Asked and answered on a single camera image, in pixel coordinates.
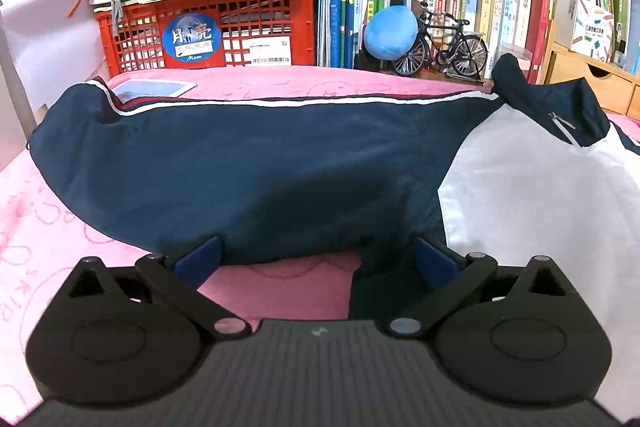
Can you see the white paper sheet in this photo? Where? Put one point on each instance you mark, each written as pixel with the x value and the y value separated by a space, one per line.
pixel 45 47

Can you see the white cabinet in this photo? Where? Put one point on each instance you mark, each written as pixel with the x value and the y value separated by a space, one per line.
pixel 12 97

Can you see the blue round plush ball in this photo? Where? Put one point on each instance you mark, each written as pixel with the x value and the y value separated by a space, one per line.
pixel 390 32

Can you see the white box with pencil print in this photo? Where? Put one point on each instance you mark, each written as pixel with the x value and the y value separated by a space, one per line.
pixel 585 27

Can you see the white tablet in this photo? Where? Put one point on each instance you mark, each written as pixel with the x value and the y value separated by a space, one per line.
pixel 155 89

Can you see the wooden drawer organizer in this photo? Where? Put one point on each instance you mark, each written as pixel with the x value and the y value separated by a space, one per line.
pixel 590 82

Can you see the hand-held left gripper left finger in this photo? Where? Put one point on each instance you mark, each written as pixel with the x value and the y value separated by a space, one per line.
pixel 200 259

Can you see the pink bunny print blanket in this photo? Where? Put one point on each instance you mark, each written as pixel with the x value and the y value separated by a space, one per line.
pixel 290 287

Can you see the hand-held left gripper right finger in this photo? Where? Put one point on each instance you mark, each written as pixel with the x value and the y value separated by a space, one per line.
pixel 435 259

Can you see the black model bicycle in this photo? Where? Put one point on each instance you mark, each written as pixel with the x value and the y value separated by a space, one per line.
pixel 450 52

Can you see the navy and white jacket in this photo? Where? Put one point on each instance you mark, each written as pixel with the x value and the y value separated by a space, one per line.
pixel 260 172

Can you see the red plastic crate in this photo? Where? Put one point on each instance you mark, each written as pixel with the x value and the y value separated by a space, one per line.
pixel 250 22

